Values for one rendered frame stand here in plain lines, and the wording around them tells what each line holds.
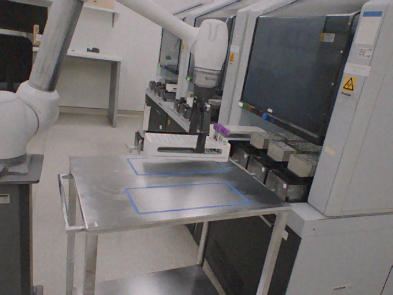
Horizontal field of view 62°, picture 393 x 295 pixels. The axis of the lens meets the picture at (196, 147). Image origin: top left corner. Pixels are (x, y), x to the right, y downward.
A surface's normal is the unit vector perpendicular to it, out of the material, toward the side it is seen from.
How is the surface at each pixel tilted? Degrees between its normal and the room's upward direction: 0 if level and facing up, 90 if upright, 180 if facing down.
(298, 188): 90
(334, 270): 90
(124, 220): 0
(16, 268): 90
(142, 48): 90
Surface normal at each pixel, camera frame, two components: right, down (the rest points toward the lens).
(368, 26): -0.93, -0.02
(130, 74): 0.35, 0.34
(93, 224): 0.15, -0.94
